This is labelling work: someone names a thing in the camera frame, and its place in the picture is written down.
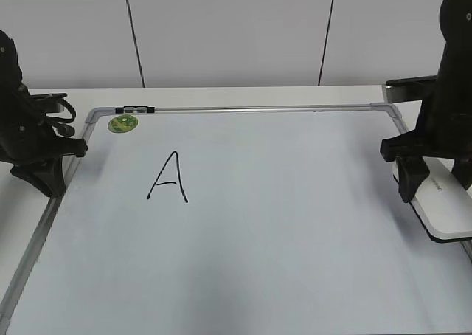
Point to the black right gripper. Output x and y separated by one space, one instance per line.
443 130

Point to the whiteboard with aluminium frame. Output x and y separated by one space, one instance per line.
283 222

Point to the grey arm base bracket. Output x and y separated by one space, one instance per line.
409 89

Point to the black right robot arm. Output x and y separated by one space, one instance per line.
454 73

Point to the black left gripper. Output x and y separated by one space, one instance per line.
36 131

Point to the white whiteboard eraser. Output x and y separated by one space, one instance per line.
443 205

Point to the green round magnet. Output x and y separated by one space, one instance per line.
122 124

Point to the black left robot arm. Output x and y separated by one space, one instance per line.
11 80

